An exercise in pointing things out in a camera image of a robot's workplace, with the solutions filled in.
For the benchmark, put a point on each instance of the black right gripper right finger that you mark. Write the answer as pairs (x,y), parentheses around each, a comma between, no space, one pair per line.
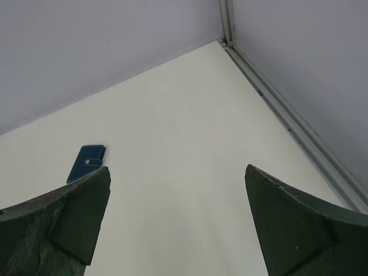
(300,234)

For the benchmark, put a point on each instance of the blue leather card holder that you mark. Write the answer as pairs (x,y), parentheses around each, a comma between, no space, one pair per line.
(89,158)

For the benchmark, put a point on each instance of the aluminium frame rail right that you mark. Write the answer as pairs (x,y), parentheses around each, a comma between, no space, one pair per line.
(342,181)

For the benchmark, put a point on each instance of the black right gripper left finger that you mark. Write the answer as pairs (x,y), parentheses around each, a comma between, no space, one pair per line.
(55,233)

